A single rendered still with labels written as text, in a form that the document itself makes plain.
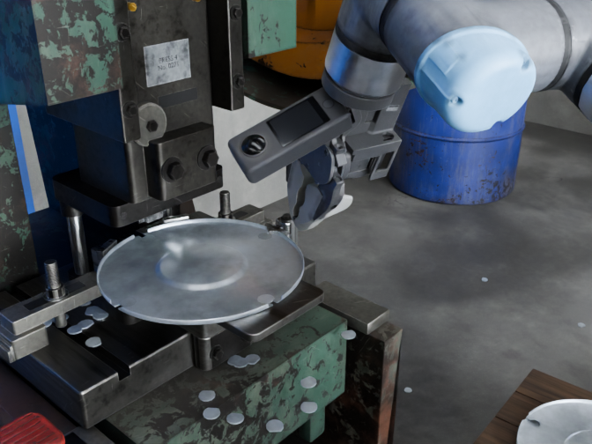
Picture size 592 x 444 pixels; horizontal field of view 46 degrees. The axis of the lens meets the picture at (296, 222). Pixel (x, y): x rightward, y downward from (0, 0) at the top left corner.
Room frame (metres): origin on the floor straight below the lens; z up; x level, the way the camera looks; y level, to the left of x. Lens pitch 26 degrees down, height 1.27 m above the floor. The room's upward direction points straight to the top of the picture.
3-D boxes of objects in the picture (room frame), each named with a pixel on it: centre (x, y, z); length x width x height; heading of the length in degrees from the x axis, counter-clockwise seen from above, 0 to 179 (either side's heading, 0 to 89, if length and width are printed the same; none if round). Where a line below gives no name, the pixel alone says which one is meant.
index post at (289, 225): (0.99, 0.01, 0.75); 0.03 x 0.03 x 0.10; 48
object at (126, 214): (0.95, 0.23, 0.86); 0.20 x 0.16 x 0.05; 138
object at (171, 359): (0.94, 0.23, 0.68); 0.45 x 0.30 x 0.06; 138
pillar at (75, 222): (0.92, 0.33, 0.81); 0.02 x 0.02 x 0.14
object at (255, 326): (0.83, 0.10, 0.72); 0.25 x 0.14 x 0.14; 48
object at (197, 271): (0.86, 0.13, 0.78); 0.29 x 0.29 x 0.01
